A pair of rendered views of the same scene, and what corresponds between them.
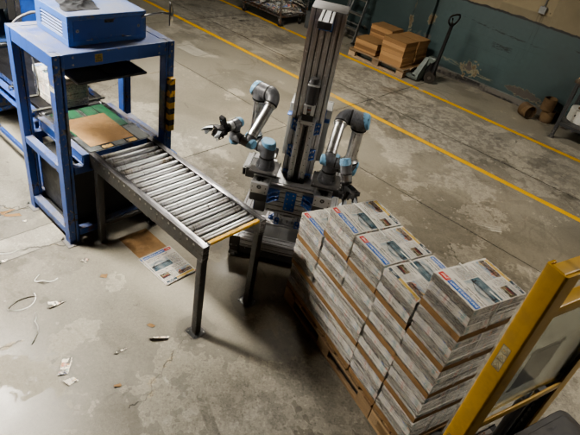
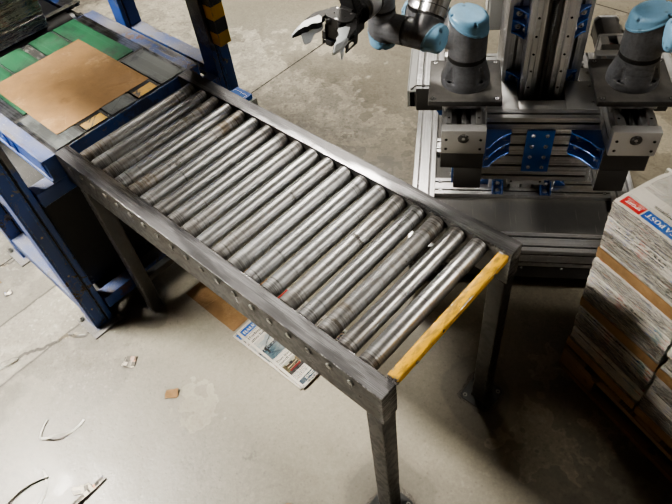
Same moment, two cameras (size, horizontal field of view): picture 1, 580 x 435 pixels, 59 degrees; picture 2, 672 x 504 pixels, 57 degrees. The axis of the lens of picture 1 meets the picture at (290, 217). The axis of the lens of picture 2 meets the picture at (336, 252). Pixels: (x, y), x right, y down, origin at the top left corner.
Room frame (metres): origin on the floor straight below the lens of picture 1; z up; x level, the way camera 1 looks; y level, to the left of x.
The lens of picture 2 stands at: (1.81, 0.40, 2.00)
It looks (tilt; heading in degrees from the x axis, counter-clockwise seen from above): 50 degrees down; 12
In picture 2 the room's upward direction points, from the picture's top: 9 degrees counter-clockwise
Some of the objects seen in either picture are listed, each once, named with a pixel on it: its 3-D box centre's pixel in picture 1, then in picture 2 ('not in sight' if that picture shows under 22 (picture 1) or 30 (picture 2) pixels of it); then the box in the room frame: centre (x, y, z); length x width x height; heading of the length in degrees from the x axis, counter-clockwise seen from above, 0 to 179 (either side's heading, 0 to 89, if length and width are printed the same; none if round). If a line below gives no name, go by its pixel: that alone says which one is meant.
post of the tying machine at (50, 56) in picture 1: (65, 158); (4, 180); (3.10, 1.69, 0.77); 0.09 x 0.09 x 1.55; 53
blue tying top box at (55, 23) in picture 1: (91, 18); not in sight; (3.63, 1.67, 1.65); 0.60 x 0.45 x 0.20; 143
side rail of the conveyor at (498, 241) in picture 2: (201, 181); (323, 159); (3.23, 0.71, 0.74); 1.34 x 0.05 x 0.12; 53
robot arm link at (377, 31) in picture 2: (236, 136); (387, 27); (3.33, 0.50, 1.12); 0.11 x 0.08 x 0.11; 62
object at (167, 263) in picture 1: (168, 264); (294, 334); (3.05, 0.88, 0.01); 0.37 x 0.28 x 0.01; 53
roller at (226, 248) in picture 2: (179, 191); (276, 207); (2.99, 0.81, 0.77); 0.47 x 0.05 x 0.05; 143
